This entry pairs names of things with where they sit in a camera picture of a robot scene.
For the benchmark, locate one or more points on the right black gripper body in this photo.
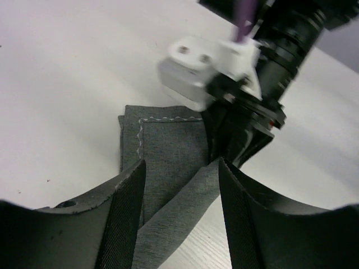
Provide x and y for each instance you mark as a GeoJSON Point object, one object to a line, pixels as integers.
{"type": "Point", "coordinates": [243, 107]}

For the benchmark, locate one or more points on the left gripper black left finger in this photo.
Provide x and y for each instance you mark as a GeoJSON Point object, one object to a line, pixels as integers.
{"type": "Point", "coordinates": [97, 229]}

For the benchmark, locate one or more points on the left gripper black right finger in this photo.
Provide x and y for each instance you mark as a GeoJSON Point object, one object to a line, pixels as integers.
{"type": "Point", "coordinates": [266, 229]}

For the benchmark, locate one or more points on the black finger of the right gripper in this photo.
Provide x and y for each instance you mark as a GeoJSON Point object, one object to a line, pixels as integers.
{"type": "Point", "coordinates": [217, 132]}
{"type": "Point", "coordinates": [247, 142]}

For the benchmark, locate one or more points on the grey cloth napkin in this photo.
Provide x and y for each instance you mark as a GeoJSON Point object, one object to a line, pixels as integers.
{"type": "Point", "coordinates": [180, 182]}

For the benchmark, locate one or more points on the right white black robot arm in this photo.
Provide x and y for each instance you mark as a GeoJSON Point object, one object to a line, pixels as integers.
{"type": "Point", "coordinates": [287, 32]}

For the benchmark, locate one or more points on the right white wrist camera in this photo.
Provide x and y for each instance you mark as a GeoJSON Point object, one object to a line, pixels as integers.
{"type": "Point", "coordinates": [192, 62]}

